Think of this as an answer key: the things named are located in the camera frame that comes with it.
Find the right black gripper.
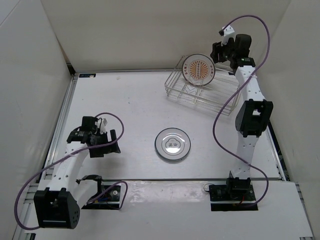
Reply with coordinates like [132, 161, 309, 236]
[209, 37, 236, 64]

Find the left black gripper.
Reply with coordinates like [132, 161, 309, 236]
[90, 129, 121, 158]

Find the white green-rimmed plate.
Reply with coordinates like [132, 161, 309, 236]
[154, 127, 191, 161]
[155, 137, 191, 161]

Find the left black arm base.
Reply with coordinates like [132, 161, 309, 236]
[76, 174, 128, 210]

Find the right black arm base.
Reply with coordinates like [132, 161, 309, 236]
[203, 176, 259, 212]

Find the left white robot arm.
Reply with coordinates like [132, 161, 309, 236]
[33, 116, 121, 229]

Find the orange sunburst pattern plate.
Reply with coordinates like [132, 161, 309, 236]
[181, 53, 216, 87]

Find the blue table label sticker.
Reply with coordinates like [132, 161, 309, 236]
[78, 73, 96, 78]

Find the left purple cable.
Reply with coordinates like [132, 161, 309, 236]
[14, 112, 129, 230]

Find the purple cable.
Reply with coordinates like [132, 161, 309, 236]
[212, 15, 272, 208]
[14, 112, 129, 230]

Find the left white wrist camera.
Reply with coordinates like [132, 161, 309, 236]
[97, 117, 108, 134]

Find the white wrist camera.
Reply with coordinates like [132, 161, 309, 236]
[219, 25, 235, 46]
[97, 117, 108, 134]

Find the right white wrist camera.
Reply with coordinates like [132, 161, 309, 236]
[219, 25, 235, 46]

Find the metal wire dish rack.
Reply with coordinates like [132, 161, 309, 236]
[164, 56, 240, 112]

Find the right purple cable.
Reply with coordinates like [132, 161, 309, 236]
[212, 15, 272, 208]

